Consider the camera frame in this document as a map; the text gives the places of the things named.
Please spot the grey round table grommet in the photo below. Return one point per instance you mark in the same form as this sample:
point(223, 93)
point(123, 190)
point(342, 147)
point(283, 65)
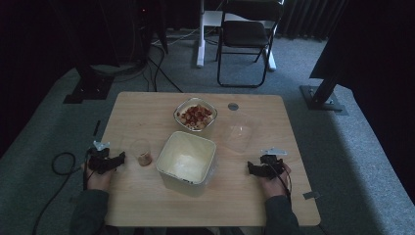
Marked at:
point(233, 106)

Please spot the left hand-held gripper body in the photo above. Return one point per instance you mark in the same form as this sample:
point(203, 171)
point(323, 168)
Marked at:
point(99, 161)

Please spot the white square container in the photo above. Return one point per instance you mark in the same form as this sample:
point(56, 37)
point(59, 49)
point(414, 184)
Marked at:
point(186, 160)

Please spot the grey tape piece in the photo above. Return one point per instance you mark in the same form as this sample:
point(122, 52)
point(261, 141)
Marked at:
point(311, 195)

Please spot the black strip on floor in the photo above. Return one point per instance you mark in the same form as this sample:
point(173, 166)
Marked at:
point(96, 128)

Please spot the person's left hand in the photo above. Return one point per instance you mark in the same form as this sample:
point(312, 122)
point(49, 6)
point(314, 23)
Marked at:
point(98, 181)

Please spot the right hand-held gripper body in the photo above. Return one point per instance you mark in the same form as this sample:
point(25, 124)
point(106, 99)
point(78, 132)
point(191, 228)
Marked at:
point(271, 166)

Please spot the clear plastic cup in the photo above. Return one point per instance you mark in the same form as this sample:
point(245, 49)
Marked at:
point(241, 132)

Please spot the white desk frame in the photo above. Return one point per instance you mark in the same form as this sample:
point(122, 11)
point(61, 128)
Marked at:
point(200, 45)

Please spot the dark curtain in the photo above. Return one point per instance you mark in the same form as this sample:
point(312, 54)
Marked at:
point(306, 16)

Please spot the square glass bowl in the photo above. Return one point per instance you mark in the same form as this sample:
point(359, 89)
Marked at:
point(195, 114)

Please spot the black folding chair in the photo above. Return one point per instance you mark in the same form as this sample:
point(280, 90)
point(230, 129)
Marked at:
point(244, 32)

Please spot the person's right hand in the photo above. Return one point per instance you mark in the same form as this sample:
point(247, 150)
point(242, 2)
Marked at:
point(277, 186)

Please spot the red and beige food pieces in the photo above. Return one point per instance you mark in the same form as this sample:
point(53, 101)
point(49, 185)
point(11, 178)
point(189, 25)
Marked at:
point(195, 116)

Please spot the clear glass cup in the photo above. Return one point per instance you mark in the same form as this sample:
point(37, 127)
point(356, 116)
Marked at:
point(143, 155)

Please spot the black stand base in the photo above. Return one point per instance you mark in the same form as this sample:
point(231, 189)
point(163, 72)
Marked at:
point(89, 88)

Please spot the black metal stand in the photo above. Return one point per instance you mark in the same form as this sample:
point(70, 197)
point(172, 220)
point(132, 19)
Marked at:
point(323, 94)

